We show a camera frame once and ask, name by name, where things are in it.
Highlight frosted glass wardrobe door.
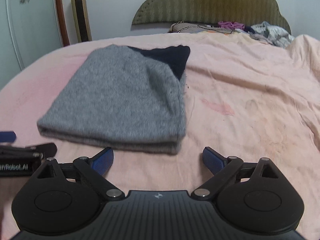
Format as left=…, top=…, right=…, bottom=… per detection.
left=0, top=0, right=63, bottom=87

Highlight gold tower fan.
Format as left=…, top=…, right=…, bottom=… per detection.
left=71, top=0, right=92, bottom=42

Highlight purple garment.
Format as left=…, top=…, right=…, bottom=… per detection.
left=218, top=21, right=245, bottom=30

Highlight grey navy sequin sweater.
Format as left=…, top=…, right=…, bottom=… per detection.
left=37, top=44, right=190, bottom=154

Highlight olive padded headboard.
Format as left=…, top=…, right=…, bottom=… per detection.
left=132, top=0, right=291, bottom=32

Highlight grey white crumpled clothes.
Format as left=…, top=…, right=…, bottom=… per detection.
left=248, top=21, right=295, bottom=48

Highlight brown wooden door frame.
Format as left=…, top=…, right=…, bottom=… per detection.
left=55, top=0, right=70, bottom=47

